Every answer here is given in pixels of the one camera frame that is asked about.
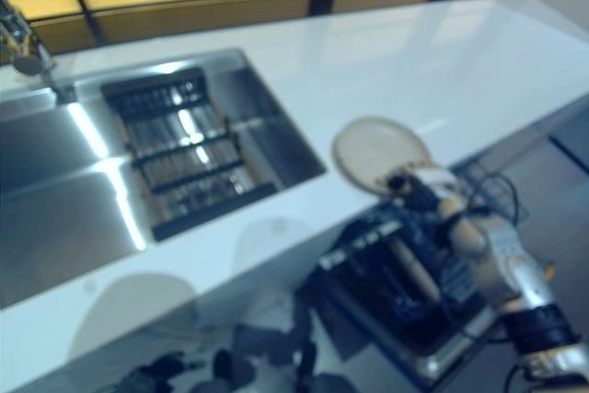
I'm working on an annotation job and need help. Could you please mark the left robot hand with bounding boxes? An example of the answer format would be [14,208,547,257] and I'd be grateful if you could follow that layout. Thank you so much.
[118,351,191,393]

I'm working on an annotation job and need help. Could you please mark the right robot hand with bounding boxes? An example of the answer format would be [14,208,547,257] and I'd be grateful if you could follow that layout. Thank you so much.
[385,166,467,225]

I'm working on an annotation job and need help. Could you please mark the white round ceramic plate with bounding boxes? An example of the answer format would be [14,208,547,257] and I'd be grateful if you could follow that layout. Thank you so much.
[330,115,434,197]
[389,235,444,306]

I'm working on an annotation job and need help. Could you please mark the white glossy cabinet front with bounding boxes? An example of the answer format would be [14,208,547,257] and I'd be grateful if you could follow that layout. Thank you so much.
[27,226,351,393]

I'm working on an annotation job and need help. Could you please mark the stainless steel kitchen sink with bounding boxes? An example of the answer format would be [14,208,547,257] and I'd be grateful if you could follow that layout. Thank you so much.
[0,46,329,311]

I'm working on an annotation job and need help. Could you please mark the black dish drying rack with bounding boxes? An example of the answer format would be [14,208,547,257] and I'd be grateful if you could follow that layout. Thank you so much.
[99,65,281,244]

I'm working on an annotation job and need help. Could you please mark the chrome gooseneck kitchen faucet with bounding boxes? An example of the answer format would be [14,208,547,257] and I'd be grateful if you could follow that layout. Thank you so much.
[0,0,78,103]

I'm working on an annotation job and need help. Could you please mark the black wire dishwasher rack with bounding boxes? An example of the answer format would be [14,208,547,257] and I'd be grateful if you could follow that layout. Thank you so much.
[318,156,531,332]

